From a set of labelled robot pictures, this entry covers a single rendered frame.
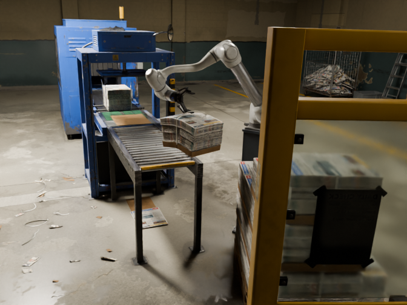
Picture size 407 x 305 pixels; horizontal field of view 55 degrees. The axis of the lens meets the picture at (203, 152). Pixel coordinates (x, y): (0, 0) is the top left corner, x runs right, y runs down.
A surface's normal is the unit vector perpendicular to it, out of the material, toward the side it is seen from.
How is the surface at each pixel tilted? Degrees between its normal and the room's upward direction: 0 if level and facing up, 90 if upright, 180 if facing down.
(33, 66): 90
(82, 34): 90
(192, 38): 90
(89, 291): 0
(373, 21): 90
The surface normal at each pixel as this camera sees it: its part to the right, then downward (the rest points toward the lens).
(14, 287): 0.03, -0.95
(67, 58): 0.37, 0.30
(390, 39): 0.04, 0.32
